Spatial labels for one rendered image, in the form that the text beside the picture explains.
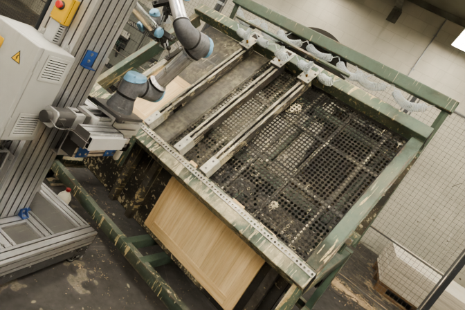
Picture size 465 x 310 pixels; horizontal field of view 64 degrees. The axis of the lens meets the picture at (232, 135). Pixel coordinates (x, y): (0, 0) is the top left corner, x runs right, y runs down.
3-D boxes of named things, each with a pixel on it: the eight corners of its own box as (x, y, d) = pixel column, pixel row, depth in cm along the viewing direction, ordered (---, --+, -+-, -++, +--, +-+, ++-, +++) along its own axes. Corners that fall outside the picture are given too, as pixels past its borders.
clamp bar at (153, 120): (144, 124, 269) (134, 103, 250) (254, 41, 314) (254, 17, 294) (153, 132, 265) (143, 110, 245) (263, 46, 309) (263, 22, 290)
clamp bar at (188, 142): (174, 150, 254) (165, 129, 234) (286, 58, 298) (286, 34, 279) (183, 158, 249) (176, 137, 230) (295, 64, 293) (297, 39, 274)
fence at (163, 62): (113, 98, 288) (111, 95, 285) (202, 36, 324) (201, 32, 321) (116, 101, 286) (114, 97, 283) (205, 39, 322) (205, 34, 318)
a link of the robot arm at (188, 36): (171, 45, 190) (154, -24, 208) (185, 52, 199) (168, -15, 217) (187, 32, 185) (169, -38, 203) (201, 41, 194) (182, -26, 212)
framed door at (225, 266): (145, 223, 278) (143, 223, 276) (182, 162, 269) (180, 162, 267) (230, 313, 236) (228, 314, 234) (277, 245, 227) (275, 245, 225)
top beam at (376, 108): (195, 16, 341) (193, 7, 333) (203, 12, 345) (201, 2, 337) (422, 147, 238) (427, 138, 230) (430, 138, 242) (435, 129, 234)
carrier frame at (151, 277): (39, 172, 308) (84, 86, 294) (151, 176, 427) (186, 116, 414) (223, 400, 205) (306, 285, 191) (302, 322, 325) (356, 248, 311)
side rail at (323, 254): (304, 268, 206) (305, 261, 197) (407, 145, 247) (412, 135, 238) (315, 277, 202) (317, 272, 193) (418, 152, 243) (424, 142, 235)
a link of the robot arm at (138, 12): (128, -17, 223) (168, 30, 266) (117, -23, 228) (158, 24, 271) (115, -2, 222) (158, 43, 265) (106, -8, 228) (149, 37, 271)
